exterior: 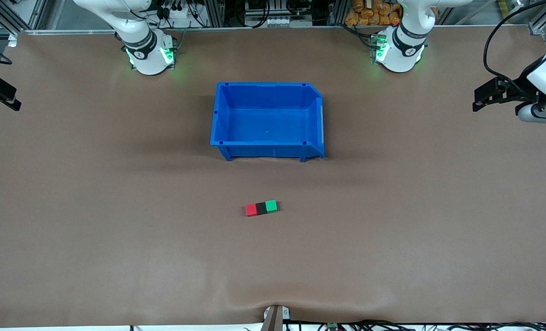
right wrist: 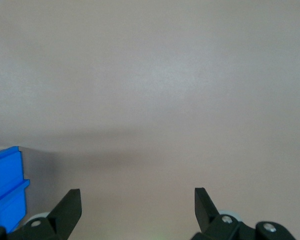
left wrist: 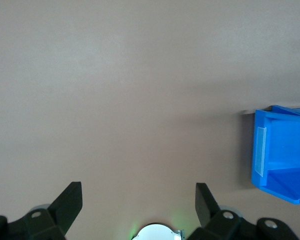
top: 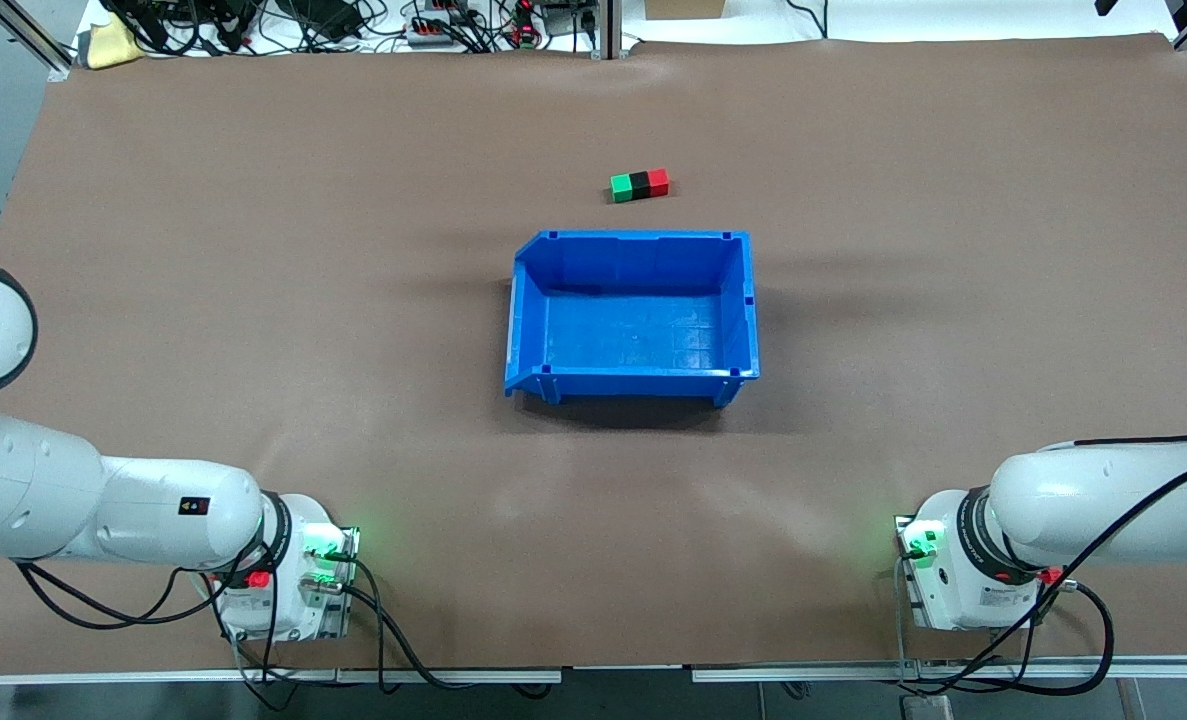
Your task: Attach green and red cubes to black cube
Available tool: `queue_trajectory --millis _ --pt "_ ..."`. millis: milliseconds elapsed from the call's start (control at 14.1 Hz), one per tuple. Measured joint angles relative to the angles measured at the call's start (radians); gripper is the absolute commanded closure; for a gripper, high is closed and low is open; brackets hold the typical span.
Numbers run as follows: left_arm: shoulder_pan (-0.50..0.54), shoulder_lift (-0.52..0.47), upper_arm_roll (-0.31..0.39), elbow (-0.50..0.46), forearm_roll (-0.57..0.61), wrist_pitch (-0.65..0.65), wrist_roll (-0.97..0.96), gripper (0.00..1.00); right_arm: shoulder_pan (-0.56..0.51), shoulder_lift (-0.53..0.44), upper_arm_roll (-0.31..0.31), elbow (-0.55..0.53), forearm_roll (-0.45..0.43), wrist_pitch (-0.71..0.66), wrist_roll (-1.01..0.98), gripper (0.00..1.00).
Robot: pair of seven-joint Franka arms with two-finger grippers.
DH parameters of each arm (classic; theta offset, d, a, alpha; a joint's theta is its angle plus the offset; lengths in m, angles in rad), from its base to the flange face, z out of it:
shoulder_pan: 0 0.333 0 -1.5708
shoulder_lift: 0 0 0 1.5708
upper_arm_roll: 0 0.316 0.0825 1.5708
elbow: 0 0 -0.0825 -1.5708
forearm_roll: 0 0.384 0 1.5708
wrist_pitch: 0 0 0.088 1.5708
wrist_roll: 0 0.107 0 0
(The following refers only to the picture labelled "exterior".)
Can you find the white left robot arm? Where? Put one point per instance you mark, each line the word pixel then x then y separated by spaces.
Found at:
pixel 401 55

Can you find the brown table mat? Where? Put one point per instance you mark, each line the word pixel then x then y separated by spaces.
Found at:
pixel 116 257

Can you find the small black cube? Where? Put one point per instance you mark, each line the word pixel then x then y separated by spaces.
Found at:
pixel 261 208

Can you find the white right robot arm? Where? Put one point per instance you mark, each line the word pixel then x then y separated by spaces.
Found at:
pixel 148 59

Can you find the small green cube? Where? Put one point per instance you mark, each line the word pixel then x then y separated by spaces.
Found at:
pixel 271 206

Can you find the orange snack bags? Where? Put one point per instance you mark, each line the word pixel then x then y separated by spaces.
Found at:
pixel 371 14

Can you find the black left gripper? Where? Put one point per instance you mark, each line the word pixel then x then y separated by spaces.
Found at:
pixel 518 89

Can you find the metal table edge clamp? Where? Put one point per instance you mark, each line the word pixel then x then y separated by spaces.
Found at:
pixel 276 318

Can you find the blue plastic storage bin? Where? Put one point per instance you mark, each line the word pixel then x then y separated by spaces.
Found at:
pixel 266 122

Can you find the small red cube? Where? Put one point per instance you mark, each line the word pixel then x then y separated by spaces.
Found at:
pixel 251 210

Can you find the white power strip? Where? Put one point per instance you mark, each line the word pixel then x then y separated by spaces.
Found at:
pixel 176 11

